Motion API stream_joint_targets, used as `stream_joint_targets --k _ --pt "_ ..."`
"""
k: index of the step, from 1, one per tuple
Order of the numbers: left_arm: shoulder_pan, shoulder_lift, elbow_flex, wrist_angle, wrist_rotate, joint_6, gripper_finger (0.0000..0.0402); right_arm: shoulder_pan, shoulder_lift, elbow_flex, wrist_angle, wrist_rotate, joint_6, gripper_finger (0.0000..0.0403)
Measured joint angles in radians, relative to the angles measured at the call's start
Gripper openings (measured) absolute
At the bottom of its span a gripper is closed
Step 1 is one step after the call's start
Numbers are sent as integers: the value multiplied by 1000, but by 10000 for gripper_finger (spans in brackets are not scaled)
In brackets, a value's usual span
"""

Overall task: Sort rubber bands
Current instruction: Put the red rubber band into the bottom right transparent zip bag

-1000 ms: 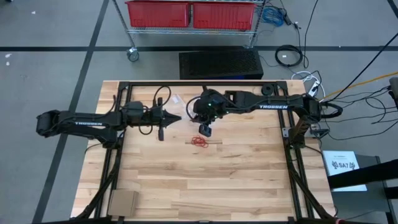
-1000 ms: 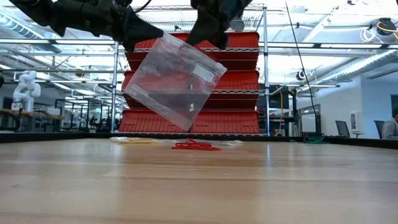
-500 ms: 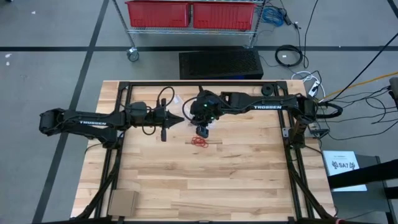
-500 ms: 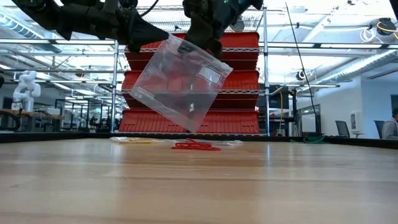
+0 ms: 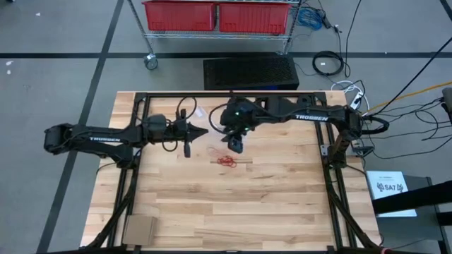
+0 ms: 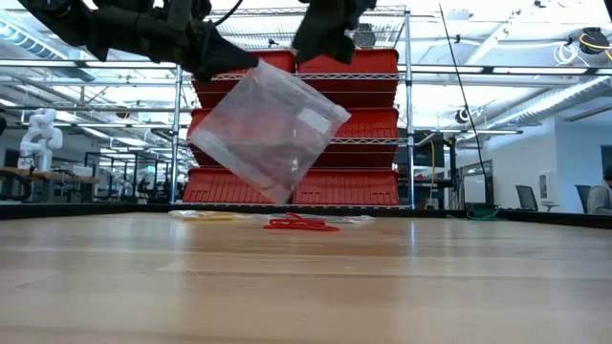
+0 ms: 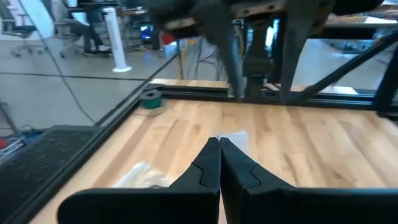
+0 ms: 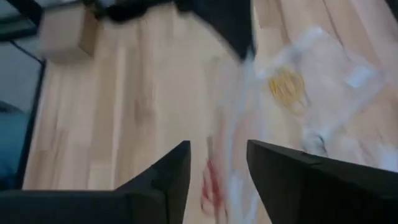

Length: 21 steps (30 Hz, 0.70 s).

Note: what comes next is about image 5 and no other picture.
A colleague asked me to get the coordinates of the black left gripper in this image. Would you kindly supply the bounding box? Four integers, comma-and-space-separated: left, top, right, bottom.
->
167, 109, 209, 159

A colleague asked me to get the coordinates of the brown cardboard piece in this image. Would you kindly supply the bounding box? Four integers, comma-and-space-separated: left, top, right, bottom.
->
121, 214, 159, 247

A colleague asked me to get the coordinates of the red plastic storage bin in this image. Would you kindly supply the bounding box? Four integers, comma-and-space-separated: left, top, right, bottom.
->
142, 1, 217, 32
218, 1, 291, 35

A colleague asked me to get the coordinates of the white power strip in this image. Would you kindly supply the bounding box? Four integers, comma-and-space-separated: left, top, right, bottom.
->
349, 90, 364, 110

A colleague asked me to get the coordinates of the white SA7 booklet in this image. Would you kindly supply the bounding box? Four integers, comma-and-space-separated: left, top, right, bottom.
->
366, 170, 417, 218

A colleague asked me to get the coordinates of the black beam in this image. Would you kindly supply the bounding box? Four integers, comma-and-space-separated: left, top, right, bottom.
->
372, 179, 452, 216

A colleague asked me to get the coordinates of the grey side table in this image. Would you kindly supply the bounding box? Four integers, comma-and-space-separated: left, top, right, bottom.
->
367, 174, 452, 254

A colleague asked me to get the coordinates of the grey rounded object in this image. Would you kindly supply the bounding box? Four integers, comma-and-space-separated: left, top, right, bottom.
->
441, 87, 452, 124

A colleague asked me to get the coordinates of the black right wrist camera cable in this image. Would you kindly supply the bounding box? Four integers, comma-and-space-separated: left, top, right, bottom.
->
208, 103, 230, 135

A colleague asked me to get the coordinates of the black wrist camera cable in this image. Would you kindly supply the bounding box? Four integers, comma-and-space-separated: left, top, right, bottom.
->
208, 103, 230, 135
175, 96, 198, 121

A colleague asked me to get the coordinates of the black left wrist camera cable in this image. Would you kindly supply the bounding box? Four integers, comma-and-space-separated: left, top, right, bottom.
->
175, 96, 198, 121

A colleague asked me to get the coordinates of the black aluminium table frame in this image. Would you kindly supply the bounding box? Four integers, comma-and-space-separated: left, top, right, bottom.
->
84, 91, 389, 254

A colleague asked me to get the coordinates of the chrome wire shelving rack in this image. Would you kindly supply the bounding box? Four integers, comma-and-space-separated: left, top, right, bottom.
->
126, 0, 303, 71

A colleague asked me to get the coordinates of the black cable coil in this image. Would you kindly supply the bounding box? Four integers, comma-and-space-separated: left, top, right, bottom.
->
311, 50, 345, 77

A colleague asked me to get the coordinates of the white cable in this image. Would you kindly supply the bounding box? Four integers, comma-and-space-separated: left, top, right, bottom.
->
331, 80, 370, 110

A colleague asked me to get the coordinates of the blue cable coil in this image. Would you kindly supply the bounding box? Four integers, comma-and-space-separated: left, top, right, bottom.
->
295, 6, 324, 31

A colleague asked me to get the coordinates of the thin black hanging cable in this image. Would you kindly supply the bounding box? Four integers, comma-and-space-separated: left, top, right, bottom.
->
344, 0, 363, 78

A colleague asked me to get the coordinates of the black floor cable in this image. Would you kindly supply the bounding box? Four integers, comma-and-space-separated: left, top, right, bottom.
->
415, 98, 452, 142
374, 133, 452, 159

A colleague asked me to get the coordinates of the thick black cable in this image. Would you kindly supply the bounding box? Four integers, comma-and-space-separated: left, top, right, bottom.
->
374, 44, 452, 116

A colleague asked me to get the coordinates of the yellow cable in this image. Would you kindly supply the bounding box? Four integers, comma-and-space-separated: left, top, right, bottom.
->
369, 80, 452, 112

